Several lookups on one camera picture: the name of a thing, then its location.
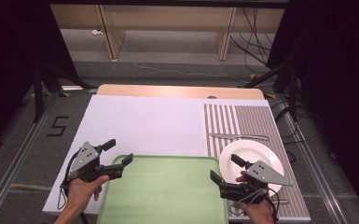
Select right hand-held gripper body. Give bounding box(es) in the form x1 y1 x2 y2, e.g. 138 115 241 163
218 160 294 205

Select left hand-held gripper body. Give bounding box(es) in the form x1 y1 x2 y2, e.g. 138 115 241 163
67 141 124 184

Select silver table knife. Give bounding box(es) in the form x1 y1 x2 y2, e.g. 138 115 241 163
209 133 270 142

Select green plastic tray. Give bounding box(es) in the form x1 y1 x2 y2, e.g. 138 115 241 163
96 154 229 224

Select person's left hand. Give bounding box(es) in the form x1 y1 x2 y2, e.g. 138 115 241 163
64 174 111 217

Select white round plate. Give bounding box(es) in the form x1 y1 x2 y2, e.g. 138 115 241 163
218 138 285 198

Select white board sheet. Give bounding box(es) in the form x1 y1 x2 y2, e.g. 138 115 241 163
42 94 273 217

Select grey striped placemat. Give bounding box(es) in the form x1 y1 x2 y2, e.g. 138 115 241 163
202 103 312 223

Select black metal stand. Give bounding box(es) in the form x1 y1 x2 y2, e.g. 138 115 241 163
242 51 300 123
32 63 98 123

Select black curtain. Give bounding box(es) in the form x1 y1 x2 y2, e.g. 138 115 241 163
266 0 359 220
0 0 79 154

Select light wooden shelf unit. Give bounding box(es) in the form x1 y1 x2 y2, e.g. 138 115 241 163
48 3 286 62

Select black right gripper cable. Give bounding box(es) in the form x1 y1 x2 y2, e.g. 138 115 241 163
268 188 282 224

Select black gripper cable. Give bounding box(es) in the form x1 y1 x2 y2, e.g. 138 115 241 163
57 150 89 224
268 188 282 224

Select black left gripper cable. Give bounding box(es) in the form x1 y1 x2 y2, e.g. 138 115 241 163
57 150 89 224

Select black floor cables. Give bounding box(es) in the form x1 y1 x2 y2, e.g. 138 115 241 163
269 98 324 164

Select metal floor rail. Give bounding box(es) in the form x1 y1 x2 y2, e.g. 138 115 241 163
0 91 61 224
270 92 350 224

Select bundle of black cables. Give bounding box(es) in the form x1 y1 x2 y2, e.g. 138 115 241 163
228 7 275 75

